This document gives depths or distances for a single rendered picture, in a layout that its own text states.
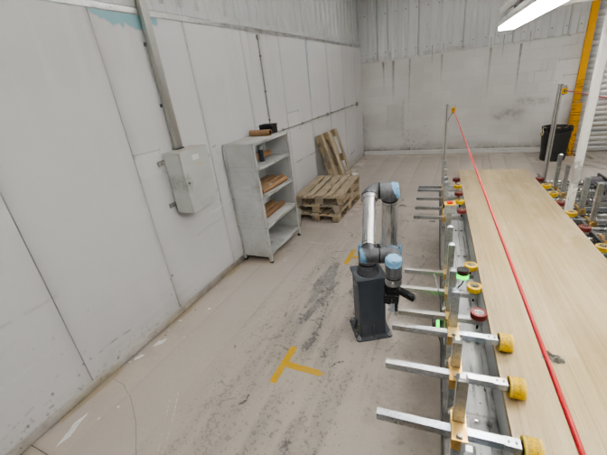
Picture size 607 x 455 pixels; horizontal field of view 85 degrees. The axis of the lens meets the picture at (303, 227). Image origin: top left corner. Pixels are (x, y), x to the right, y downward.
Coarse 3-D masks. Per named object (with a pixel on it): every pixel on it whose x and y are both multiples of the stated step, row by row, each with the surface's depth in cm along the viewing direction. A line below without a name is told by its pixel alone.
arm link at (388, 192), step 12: (384, 192) 225; (396, 192) 224; (384, 204) 233; (396, 204) 232; (384, 216) 240; (396, 216) 239; (384, 228) 248; (396, 228) 247; (384, 240) 256; (396, 240) 255
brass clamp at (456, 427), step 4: (452, 408) 121; (448, 412) 121; (452, 412) 119; (452, 416) 117; (452, 420) 116; (464, 420) 116; (452, 424) 115; (456, 424) 115; (460, 424) 114; (464, 424) 114; (452, 428) 114; (456, 428) 113; (460, 428) 113; (464, 428) 113; (452, 432) 112; (456, 432) 112; (464, 432) 112; (452, 436) 111; (464, 436) 111; (452, 440) 110; (456, 440) 110; (460, 440) 110; (464, 440) 110; (452, 444) 111; (456, 444) 111; (460, 444) 110; (452, 448) 112; (456, 448) 111; (460, 448) 111
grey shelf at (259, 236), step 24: (240, 144) 382; (264, 144) 471; (288, 144) 453; (240, 168) 395; (264, 168) 401; (288, 168) 470; (240, 192) 410; (288, 192) 487; (240, 216) 426; (264, 216) 410; (288, 216) 504; (264, 240) 426
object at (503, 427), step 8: (464, 208) 343; (464, 216) 339; (464, 224) 335; (472, 248) 264; (472, 256) 261; (472, 272) 257; (480, 296) 216; (480, 304) 215; (488, 328) 183; (488, 344) 181; (488, 352) 180; (488, 360) 179; (496, 368) 158; (496, 376) 157; (496, 392) 155; (496, 400) 155; (496, 408) 154; (504, 408) 139; (504, 416) 138; (504, 424) 137; (504, 432) 137
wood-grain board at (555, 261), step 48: (480, 192) 337; (528, 192) 322; (480, 240) 246; (528, 240) 238; (576, 240) 231; (528, 288) 189; (576, 288) 184; (528, 336) 157; (576, 336) 153; (528, 384) 134; (576, 384) 131; (528, 432) 116
